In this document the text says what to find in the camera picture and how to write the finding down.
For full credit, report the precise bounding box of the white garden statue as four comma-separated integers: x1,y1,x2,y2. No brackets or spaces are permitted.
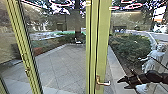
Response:
135,42,167,94

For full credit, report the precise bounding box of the green garden shrub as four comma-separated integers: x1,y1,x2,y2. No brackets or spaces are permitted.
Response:
109,33,152,63

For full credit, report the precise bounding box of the metal door lever handle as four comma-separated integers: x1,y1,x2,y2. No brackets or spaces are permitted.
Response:
95,75,111,89

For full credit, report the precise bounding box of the green framed glass door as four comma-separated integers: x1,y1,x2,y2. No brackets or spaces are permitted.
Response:
90,0,168,94

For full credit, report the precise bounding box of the small metal window handle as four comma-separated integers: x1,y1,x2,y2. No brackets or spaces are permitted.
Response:
24,66,32,76

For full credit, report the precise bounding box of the green framed glass window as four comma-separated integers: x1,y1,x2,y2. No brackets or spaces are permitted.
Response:
0,0,94,94

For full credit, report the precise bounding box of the dark tree trunk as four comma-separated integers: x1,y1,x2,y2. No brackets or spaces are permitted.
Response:
73,0,83,44

